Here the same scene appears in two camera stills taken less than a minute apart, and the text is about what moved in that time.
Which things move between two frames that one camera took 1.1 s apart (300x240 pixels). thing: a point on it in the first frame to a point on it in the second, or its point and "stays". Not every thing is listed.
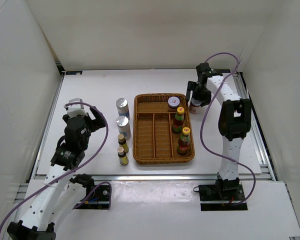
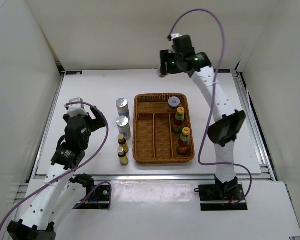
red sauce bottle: x=178 y=120 stays
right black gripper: x=205 y=99 to x=165 y=57
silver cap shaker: x=123 y=123 stays
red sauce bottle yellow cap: x=184 y=141 stays
